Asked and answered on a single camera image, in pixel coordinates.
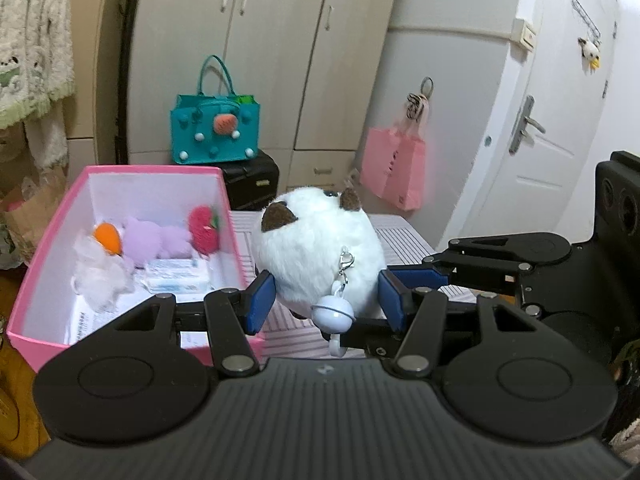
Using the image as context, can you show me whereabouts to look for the cream fluffy cardigan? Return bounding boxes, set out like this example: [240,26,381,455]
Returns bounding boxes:
[1,0,76,170]

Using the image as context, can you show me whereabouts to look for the orange soft sponge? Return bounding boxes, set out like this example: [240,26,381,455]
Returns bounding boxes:
[93,222,122,255]

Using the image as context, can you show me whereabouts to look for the white mesh bath pouf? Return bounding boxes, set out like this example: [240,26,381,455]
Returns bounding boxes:
[72,234,134,313]

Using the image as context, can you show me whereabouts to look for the striped white tablecloth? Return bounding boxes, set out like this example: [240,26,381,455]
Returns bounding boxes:
[229,210,478,361]

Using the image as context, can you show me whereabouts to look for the black suitcase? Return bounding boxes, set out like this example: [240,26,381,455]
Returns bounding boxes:
[219,150,280,211]

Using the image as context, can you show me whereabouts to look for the red knitted strawberry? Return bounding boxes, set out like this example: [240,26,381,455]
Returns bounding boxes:
[188,206,219,256]

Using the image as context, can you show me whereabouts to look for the beige wardrobe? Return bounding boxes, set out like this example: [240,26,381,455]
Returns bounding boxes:
[121,0,394,190]

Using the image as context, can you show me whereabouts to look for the chick plush door hanger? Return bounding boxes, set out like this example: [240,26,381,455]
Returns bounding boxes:
[577,38,600,70]

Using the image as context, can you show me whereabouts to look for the white round plush keychain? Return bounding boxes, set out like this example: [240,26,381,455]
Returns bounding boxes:
[252,186,386,358]

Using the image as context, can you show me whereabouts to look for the silver door handle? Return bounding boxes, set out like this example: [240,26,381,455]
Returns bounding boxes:
[509,94,546,155]

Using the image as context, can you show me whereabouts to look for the brown paper bag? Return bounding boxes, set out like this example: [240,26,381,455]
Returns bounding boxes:
[1,166,67,264]

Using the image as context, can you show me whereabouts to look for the pink paper bag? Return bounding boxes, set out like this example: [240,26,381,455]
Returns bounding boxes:
[360,128,426,211]

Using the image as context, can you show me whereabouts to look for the white wall switch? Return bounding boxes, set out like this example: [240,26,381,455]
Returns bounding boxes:
[510,18,537,52]

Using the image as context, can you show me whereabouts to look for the teal felt handbag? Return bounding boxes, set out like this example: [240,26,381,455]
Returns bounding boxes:
[169,54,260,165]

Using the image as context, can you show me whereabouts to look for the pink cardboard box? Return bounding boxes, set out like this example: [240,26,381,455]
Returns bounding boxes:
[8,165,250,370]

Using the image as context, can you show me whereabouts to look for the purple plush toy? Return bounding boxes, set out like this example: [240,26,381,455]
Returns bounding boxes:
[122,217,193,269]

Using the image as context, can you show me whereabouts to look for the white door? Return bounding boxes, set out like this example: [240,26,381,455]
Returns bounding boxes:
[461,0,620,236]

